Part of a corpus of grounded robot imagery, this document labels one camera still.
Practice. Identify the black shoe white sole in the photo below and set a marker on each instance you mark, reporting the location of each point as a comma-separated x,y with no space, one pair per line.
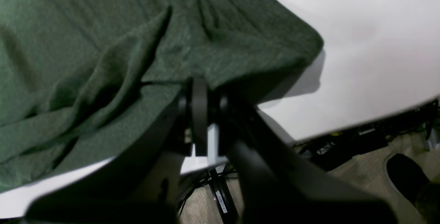
406,176

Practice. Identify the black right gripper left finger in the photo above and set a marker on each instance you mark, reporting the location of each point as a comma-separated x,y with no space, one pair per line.
140,185

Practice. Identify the black table leg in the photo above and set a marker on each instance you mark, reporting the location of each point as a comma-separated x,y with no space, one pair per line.
222,197

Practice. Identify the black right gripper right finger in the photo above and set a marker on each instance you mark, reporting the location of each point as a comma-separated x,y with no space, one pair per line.
278,186

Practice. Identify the dark green long-sleeve shirt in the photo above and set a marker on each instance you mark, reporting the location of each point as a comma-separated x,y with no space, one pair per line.
81,80

